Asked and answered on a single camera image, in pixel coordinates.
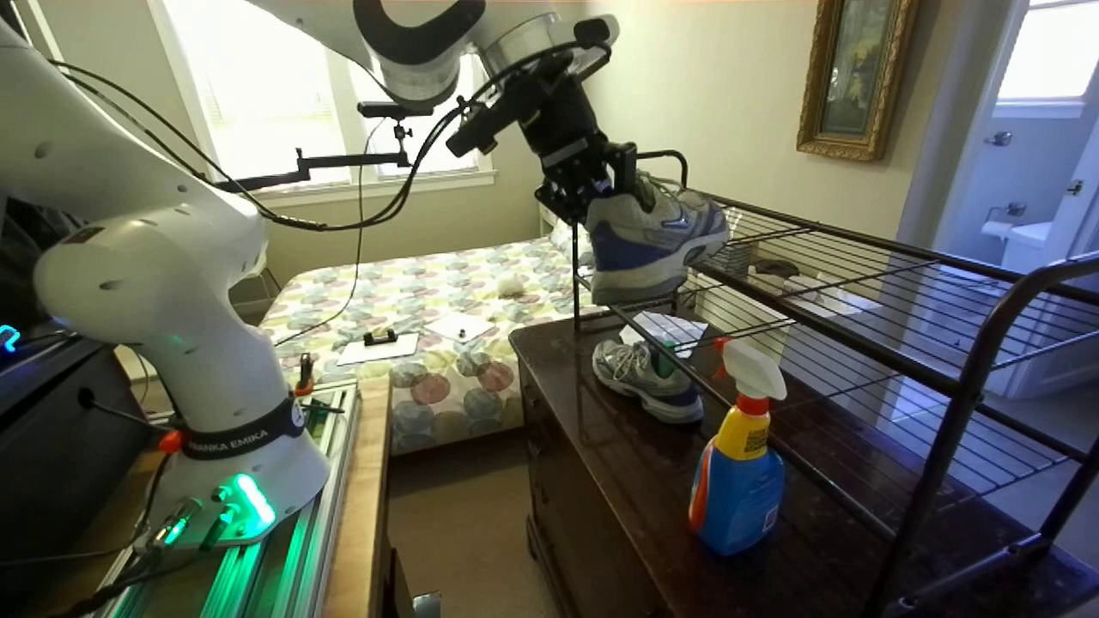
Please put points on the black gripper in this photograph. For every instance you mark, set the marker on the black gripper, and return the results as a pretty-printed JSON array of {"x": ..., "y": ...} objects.
[{"x": 567, "y": 138}]

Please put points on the grey blue sneaker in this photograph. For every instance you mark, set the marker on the grey blue sneaker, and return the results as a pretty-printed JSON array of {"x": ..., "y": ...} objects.
[
  {"x": 655, "y": 245},
  {"x": 648, "y": 383}
]

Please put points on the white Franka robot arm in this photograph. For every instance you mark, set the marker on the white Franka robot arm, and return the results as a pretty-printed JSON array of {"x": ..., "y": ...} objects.
[{"x": 172, "y": 297}]

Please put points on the white folded paper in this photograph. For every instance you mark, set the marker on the white folded paper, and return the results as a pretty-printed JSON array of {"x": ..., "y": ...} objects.
[{"x": 676, "y": 329}]

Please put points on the bed with floral quilt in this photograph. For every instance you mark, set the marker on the bed with floral quilt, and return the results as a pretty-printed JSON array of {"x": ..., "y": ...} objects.
[{"x": 457, "y": 380}]

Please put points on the white paper sheet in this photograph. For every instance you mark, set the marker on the white paper sheet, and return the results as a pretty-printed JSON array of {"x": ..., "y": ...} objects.
[{"x": 389, "y": 350}]

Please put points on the gold framed picture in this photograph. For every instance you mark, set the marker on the gold framed picture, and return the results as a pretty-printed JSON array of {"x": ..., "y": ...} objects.
[{"x": 861, "y": 71}]

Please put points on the dark wooden dresser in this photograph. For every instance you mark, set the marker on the dark wooden dresser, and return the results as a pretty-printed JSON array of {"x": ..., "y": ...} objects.
[{"x": 618, "y": 492}]

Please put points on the blue spray cleaner bottle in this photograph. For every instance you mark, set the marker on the blue spray cleaner bottle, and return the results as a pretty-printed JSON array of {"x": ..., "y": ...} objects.
[{"x": 741, "y": 492}]

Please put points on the bright window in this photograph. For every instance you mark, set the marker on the bright window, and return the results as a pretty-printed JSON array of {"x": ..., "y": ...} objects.
[{"x": 288, "y": 89}]

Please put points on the small red black tool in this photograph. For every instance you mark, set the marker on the small red black tool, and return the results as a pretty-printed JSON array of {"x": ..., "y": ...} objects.
[{"x": 304, "y": 375}]

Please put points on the light wooden robot table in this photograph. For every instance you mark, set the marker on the light wooden robot table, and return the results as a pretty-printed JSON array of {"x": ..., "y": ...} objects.
[{"x": 363, "y": 517}]

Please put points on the white bathroom fixture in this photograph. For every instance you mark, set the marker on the white bathroom fixture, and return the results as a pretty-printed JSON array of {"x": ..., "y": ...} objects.
[{"x": 1017, "y": 242}]

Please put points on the black metal shoe rack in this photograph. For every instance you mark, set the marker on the black metal shoe rack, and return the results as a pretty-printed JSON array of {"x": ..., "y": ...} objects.
[{"x": 937, "y": 458}]

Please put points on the grey round knob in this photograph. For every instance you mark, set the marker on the grey round knob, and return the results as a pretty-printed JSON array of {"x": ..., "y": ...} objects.
[{"x": 425, "y": 604}]

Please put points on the white panel door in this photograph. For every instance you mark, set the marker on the white panel door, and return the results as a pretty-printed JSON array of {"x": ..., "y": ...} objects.
[{"x": 1075, "y": 192}]

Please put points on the black equipment box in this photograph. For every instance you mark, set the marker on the black equipment box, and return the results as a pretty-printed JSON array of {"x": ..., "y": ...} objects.
[{"x": 55, "y": 458}]

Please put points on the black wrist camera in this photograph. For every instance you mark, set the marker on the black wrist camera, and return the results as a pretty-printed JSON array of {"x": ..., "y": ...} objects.
[{"x": 483, "y": 128}]

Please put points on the black camera boom rod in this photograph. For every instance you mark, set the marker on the black camera boom rod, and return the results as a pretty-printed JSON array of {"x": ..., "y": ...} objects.
[{"x": 346, "y": 160}]

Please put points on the green lit aluminium rail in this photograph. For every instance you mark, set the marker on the green lit aluminium rail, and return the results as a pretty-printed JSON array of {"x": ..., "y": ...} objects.
[{"x": 288, "y": 560}]

